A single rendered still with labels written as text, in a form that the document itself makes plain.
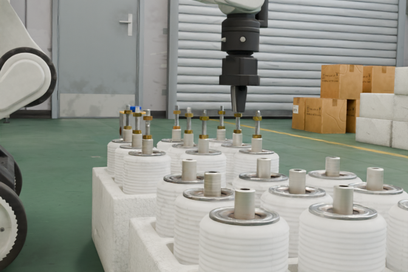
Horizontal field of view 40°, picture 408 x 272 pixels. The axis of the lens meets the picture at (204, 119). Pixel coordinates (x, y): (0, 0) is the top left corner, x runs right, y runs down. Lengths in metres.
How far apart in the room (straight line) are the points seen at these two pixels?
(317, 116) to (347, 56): 2.54
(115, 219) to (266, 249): 0.53
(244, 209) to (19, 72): 0.85
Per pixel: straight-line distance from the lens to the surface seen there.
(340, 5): 7.37
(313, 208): 0.65
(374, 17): 7.64
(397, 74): 3.94
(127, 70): 6.33
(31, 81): 1.34
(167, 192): 0.79
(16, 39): 1.39
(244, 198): 0.59
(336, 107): 4.94
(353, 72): 5.03
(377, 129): 4.10
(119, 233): 1.06
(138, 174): 1.08
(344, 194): 0.64
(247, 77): 1.24
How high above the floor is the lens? 0.39
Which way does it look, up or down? 3 degrees down
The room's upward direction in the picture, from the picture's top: 1 degrees clockwise
